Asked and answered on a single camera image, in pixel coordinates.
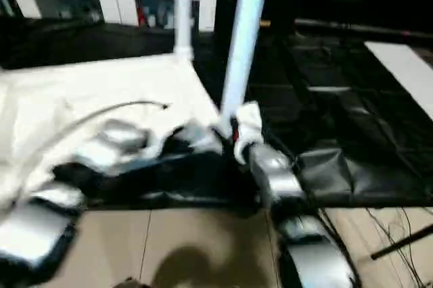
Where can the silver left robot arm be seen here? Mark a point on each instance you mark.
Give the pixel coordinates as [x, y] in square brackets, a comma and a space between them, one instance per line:
[111, 146]

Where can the black metal table leg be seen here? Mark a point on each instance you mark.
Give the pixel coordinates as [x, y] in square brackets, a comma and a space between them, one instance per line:
[402, 240]

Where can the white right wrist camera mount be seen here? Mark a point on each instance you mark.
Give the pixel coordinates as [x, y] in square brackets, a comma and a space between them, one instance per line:
[248, 122]

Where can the small yellow label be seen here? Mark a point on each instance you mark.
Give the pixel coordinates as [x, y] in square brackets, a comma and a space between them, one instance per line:
[265, 23]

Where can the black plastic mat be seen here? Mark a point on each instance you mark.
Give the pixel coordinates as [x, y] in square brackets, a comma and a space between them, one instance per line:
[338, 125]

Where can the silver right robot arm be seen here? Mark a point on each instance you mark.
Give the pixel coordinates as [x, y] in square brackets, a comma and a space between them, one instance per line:
[277, 169]

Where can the grey robot lower body part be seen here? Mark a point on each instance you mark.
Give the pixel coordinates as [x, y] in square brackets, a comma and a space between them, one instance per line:
[128, 283]

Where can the white plastic table top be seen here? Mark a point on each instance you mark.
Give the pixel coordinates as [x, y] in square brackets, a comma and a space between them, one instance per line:
[84, 82]

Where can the black flat screen television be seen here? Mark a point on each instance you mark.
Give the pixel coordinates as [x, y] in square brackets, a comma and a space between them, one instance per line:
[355, 27]

